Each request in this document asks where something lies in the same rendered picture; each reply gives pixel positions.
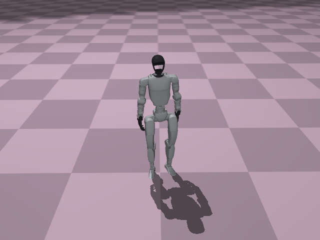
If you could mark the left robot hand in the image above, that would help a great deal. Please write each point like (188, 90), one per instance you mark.
(177, 114)

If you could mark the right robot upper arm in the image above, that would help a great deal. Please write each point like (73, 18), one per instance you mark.
(143, 82)

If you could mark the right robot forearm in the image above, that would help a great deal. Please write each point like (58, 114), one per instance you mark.
(140, 109)

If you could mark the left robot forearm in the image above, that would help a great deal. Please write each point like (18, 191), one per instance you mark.
(177, 105)

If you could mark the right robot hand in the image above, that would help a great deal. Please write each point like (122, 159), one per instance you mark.
(140, 123)

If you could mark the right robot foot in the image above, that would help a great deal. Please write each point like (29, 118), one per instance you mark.
(151, 174)

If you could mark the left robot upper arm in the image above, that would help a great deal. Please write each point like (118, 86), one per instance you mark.
(175, 87)

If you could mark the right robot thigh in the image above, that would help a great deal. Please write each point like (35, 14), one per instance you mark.
(150, 131)

